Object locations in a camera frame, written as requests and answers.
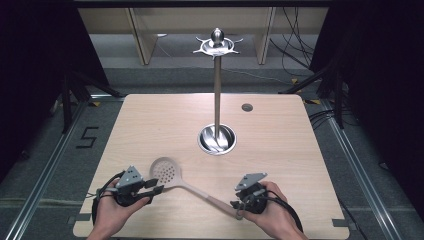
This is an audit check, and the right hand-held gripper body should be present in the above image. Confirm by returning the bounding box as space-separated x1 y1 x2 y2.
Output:
233 172 269 215

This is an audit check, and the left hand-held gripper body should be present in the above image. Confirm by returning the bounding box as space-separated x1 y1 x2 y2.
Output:
114 165 153 208

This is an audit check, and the beige slotted skimmer spoon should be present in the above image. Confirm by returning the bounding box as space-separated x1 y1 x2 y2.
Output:
148 156 244 219

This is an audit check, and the person's right hand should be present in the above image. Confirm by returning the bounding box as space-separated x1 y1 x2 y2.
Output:
242 180 296 236

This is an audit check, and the person's left hand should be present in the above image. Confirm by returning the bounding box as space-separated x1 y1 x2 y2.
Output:
94 178 152 236

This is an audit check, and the grey tape strip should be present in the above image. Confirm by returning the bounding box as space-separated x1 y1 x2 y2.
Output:
331 217 350 229
67 213 92 226

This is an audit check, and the black metal stand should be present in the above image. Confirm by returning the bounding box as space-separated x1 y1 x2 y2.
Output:
60 70 124 135
279 61 347 130

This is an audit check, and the metal utensil hanging stand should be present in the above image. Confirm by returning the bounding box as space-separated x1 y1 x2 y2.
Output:
192 27 244 157

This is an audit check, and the black curtain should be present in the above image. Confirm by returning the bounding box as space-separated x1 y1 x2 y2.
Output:
0 0 111 183
308 0 424 214

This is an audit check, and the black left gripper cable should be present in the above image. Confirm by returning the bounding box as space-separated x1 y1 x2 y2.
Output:
91 170 126 225

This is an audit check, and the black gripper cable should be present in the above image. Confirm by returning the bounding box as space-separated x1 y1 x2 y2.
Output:
91 170 126 225
261 189 305 233

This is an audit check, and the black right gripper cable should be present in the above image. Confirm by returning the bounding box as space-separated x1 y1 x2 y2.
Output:
261 189 305 233

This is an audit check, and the aluminium floor rail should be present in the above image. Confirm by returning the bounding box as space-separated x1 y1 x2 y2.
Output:
3 94 126 240
319 99 408 240

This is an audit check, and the bundle of black floor cables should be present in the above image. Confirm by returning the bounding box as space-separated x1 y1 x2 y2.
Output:
269 7 317 70

